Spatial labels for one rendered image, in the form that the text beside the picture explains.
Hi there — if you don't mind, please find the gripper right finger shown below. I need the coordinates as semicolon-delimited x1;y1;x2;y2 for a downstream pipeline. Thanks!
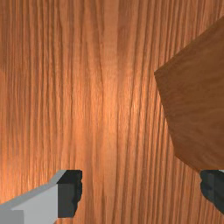
199;169;224;215

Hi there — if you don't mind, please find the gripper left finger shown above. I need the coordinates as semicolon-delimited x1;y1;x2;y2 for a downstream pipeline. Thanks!
0;169;83;224

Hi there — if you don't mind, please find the brown door leaf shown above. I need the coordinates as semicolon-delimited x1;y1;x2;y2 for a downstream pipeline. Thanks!
153;17;224;173

